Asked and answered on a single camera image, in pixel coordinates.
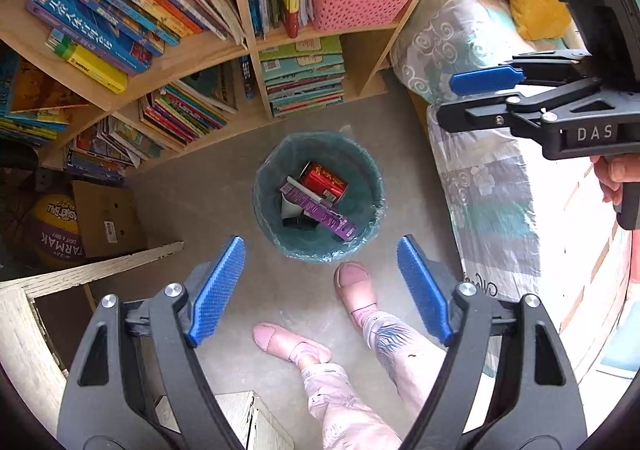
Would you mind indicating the person's right hand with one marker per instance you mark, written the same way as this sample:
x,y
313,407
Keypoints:
x,y
610,174

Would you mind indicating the red drink can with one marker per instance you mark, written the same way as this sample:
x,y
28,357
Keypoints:
x,y
325,182

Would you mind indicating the stack of orange blue books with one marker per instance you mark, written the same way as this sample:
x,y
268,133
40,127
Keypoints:
x,y
35,99

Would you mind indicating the wooden bookshelf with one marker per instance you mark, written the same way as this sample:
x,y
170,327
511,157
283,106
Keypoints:
x,y
200,59

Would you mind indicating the row of thin picture books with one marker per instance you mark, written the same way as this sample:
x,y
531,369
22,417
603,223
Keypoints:
x,y
185,112

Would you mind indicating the pile of floppy booklets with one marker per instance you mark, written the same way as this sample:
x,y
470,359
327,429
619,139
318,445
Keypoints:
x,y
110,149

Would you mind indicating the row of leaning picture books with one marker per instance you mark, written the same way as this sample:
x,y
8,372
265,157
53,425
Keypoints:
x,y
115,4

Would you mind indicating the pink slipper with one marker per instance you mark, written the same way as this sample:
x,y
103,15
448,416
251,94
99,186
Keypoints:
x,y
280,340
355,290

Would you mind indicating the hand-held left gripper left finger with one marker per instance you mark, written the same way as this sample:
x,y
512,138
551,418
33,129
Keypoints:
x,y
220,290

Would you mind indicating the person's left leg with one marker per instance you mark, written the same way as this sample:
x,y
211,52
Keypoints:
x,y
345,410

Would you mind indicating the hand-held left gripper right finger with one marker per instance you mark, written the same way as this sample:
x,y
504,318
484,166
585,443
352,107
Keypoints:
x,y
422,290

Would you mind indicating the brown cardboard box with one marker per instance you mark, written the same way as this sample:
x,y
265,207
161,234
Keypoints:
x,y
107,220

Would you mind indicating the whitewashed wooden table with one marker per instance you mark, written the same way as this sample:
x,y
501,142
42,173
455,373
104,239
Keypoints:
x,y
30,345

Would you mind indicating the person's right leg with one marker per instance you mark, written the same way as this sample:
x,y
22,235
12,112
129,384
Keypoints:
x,y
405,355

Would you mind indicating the stack of green books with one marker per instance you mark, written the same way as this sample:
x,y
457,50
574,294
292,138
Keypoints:
x,y
302,77

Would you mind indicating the yellow purple basketball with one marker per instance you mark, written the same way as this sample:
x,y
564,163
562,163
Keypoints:
x,y
52,235

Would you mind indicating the grey box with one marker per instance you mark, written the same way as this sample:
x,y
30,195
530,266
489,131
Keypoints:
x,y
291,210

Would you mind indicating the green purple toothbrush package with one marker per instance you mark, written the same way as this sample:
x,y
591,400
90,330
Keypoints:
x,y
325,218

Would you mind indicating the person's leg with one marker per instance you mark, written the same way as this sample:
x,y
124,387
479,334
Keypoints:
x,y
405,355
345,410

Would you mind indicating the bin with green bag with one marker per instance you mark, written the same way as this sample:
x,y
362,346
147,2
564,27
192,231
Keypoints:
x,y
270,215

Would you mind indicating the pink striped bedding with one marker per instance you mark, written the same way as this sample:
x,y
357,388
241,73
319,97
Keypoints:
x,y
595,255

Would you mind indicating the grey teal patterned duvet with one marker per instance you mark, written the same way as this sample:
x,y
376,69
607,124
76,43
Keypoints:
x,y
480,210

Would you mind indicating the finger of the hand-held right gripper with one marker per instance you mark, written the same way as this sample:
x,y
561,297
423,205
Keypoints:
x,y
482,79
475,117

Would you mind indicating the blue book spine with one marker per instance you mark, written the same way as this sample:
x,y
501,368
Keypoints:
x,y
247,77

